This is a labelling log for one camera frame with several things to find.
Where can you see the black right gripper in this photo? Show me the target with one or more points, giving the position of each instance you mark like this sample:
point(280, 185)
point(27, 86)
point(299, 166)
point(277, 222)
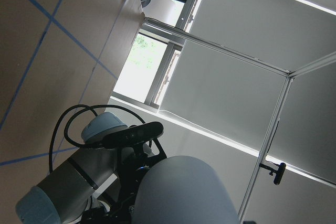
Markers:
point(132, 164)

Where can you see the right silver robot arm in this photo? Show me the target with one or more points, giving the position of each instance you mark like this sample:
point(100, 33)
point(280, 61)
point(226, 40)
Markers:
point(60, 197)

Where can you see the light blue plastic cup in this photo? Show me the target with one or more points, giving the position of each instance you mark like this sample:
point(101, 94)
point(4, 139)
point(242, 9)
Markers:
point(183, 189)

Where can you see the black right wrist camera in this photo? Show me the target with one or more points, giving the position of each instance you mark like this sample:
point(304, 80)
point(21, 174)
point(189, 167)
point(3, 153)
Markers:
point(133, 135)

